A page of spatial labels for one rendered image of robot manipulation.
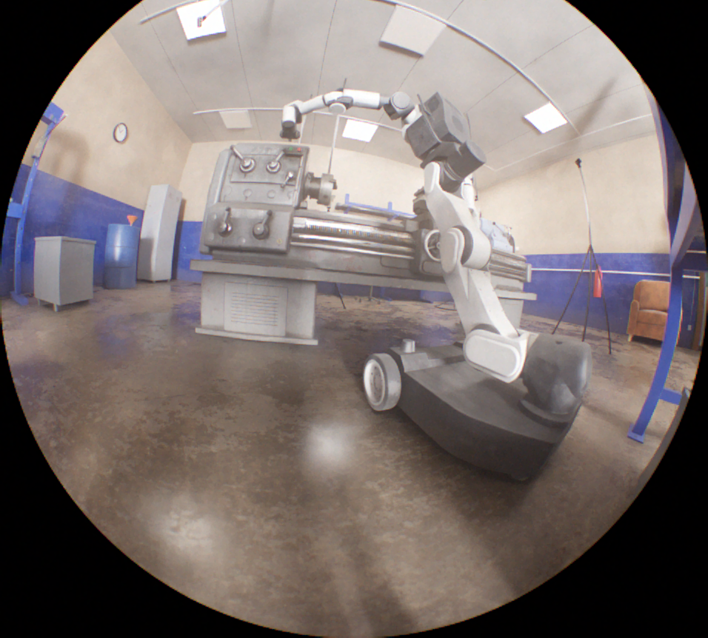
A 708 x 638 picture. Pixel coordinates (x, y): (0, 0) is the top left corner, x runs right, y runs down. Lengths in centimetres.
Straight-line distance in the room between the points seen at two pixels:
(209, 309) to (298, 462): 112
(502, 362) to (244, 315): 129
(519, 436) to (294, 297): 124
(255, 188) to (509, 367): 152
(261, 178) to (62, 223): 304
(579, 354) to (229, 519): 77
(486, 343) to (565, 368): 23
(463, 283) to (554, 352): 35
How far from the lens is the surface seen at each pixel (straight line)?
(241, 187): 152
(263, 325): 138
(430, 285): 146
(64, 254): 225
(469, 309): 73
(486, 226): 235
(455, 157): 91
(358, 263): 144
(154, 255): 455
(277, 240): 124
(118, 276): 365
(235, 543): 49
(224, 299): 142
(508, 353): 59
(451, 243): 74
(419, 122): 113
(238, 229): 130
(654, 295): 426
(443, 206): 88
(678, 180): 102
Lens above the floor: 45
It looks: 2 degrees down
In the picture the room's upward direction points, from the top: 6 degrees clockwise
